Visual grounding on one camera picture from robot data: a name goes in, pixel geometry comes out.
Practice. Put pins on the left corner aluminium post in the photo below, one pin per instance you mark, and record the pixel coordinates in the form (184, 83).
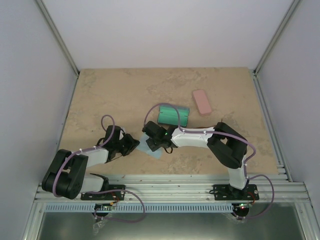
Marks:
(53, 28)

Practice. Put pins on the aluminium rail frame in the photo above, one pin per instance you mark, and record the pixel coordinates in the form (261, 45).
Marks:
(283, 212)

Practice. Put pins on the pink glasses case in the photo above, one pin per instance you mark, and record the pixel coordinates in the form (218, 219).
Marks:
(202, 102)

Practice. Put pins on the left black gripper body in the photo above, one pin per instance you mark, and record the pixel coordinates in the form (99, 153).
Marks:
(124, 148)

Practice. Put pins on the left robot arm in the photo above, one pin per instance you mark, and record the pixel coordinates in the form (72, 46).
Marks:
(66, 176)

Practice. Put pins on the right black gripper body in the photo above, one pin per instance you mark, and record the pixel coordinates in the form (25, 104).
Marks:
(155, 146)

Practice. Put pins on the brown rectangular sunglasses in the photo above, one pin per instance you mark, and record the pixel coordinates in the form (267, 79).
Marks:
(211, 126)

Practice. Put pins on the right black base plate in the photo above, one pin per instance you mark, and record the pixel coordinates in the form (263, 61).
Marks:
(226, 192)

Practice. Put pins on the blue-grey glasses case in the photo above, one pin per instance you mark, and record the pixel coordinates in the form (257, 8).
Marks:
(168, 115)

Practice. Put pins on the right corner aluminium post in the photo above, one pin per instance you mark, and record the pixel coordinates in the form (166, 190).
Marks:
(277, 35)

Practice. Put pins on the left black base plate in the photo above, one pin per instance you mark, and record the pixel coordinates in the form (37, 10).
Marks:
(115, 196)

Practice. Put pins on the corner aluminium post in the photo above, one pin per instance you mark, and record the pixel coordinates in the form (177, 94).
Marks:
(53, 28)
(277, 35)

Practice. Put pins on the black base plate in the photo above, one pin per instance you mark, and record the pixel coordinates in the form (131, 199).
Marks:
(115, 196)
(226, 192)

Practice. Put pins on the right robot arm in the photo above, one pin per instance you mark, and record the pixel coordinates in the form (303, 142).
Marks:
(228, 146)

